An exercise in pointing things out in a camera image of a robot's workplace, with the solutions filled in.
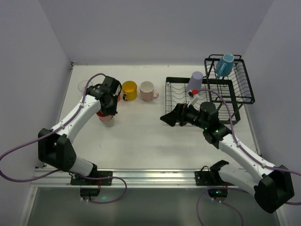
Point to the pink tumbler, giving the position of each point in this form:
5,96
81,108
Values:
104,117

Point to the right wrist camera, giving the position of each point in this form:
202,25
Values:
194,97

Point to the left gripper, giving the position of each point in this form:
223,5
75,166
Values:
108,112

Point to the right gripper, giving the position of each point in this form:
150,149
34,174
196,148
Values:
179,115

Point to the yellow mug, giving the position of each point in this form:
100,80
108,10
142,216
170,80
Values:
129,89

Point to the pink mug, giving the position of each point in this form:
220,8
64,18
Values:
147,91

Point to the aluminium rail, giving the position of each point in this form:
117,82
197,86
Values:
152,178

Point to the clear glass cup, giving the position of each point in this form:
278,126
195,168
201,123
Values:
82,85

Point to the blue mug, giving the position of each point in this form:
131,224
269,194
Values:
224,65

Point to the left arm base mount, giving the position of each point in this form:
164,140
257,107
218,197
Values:
90,188

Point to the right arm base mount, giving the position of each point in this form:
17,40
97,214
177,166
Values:
209,176

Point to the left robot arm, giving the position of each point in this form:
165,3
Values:
55,144

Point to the cream tumbler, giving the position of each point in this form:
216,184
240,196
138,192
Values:
108,123

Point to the lilac tumbler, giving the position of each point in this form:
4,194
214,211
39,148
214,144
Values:
195,81

